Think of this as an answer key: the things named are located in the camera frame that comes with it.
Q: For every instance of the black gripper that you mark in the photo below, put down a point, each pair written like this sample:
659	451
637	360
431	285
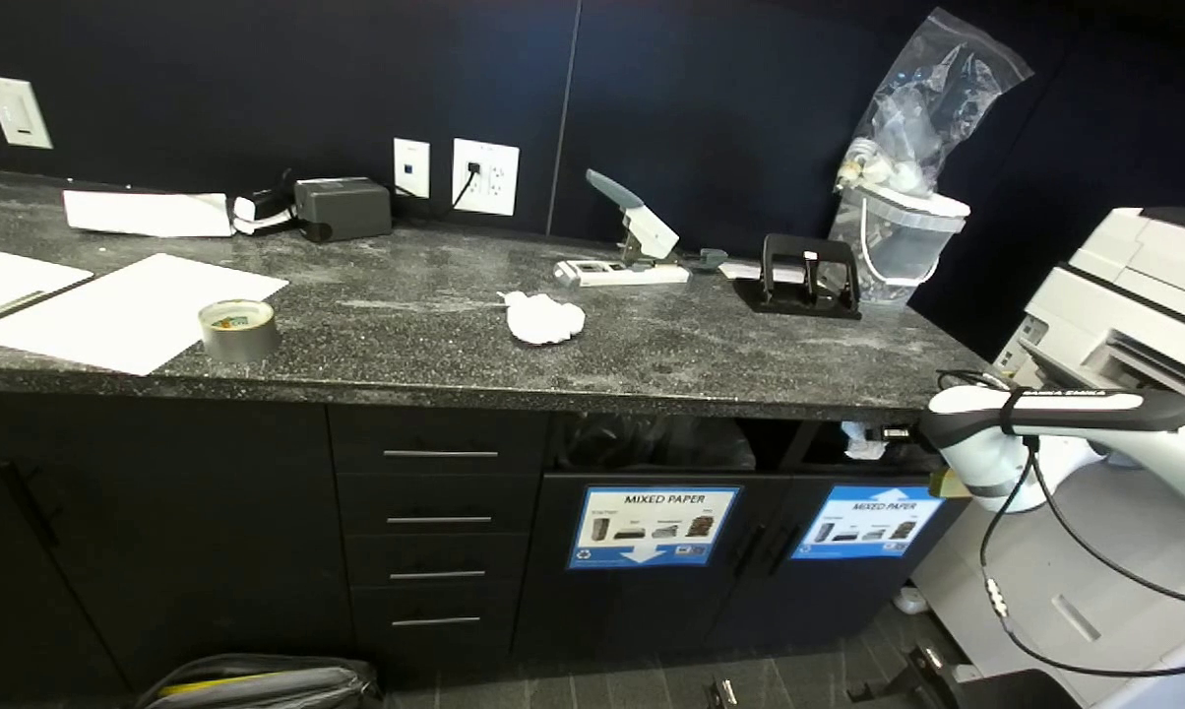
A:
907	435

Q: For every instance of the white paper ball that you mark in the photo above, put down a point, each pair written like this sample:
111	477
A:
860	444

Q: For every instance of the wide white paper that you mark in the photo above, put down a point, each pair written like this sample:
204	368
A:
544	322

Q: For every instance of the slanted blue bin label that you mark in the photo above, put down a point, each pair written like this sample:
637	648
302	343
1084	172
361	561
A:
860	522

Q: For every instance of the black bin liner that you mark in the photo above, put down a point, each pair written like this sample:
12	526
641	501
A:
642	451

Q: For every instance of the wide blue bin label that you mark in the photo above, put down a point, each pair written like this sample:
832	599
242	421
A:
653	526

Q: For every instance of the orange cylindrical wrist attachment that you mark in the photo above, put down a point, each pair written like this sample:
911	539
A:
949	481

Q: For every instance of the white stand foot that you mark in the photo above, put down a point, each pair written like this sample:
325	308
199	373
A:
907	604

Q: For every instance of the clear plastic container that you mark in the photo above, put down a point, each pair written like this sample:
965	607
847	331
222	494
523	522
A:
901	237

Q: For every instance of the white office printer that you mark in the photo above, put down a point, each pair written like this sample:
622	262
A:
1142	291

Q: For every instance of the flat white desk tool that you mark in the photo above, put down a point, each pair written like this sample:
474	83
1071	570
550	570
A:
617	275

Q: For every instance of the clear plastic bag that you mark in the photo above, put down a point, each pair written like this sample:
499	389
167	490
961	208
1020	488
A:
931	99

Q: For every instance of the black box device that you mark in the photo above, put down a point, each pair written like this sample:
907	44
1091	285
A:
346	208

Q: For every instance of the roll of tape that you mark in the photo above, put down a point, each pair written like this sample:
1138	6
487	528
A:
237	322

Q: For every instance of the small white label device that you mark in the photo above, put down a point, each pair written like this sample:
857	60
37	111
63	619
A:
260	211

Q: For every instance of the wide black cabinet door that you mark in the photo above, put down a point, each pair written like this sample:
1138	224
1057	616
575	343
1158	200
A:
184	526

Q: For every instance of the white power strip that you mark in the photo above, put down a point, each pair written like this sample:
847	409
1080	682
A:
146	216

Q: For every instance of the large white paper sheet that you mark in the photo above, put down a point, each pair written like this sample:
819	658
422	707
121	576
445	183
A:
125	313

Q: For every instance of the printed white paper sheet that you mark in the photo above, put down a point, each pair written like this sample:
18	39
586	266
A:
3	281

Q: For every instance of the wide white wall outlet plate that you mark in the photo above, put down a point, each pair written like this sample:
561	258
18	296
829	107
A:
487	175

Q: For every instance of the narrow white wall outlet plate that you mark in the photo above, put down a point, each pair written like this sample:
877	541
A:
410	166

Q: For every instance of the white light switch plate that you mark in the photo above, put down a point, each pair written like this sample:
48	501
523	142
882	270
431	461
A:
18	107

